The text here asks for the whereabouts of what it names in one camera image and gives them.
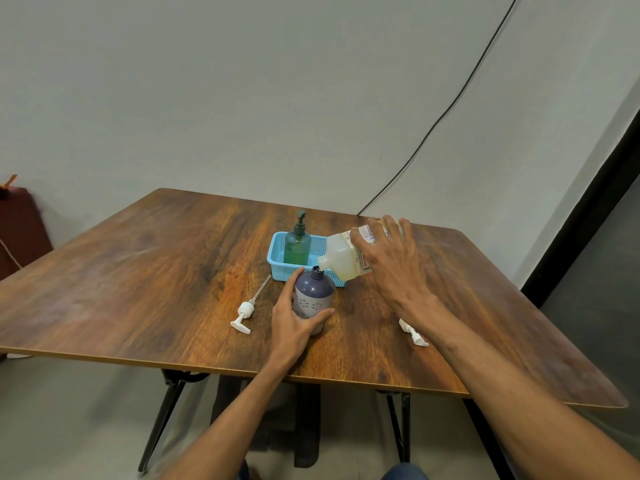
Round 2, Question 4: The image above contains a person's left forearm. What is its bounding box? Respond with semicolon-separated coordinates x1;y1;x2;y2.
159;356;301;480

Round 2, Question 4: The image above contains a blue plastic basket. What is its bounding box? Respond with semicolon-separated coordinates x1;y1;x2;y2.
266;232;347;288

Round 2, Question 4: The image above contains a wooden folding table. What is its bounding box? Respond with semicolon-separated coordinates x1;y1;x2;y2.
0;188;629;475

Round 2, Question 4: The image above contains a person's left hand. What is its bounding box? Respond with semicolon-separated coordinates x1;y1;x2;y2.
270;267;336;367

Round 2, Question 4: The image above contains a translucent refill bottle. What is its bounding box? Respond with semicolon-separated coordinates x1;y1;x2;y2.
317;219;404;284

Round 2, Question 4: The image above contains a person's right forearm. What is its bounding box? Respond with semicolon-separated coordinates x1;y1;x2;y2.
404;295;640;480

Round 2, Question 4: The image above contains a person's right hand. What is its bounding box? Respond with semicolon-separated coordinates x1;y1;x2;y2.
350;215;435;322

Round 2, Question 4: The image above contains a black cable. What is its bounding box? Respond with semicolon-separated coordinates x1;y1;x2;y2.
356;0;521;216

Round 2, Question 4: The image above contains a person's blue trouser knee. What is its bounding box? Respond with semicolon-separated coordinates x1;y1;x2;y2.
381;463;430;480

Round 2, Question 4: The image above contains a black door frame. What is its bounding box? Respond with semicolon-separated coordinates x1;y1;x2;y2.
521;109;640;309

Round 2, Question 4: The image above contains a white pump dispenser head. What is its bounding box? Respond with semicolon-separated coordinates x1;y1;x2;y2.
230;275;272;335
398;319;430;348

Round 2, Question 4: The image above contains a purple flower-print bottle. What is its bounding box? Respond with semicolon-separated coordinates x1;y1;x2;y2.
292;266;336;336

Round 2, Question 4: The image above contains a green pump bottle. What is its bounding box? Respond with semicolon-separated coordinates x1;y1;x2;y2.
283;210;312;266

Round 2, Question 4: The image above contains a dark red chair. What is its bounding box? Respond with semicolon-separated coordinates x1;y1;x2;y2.
0;175;54;282

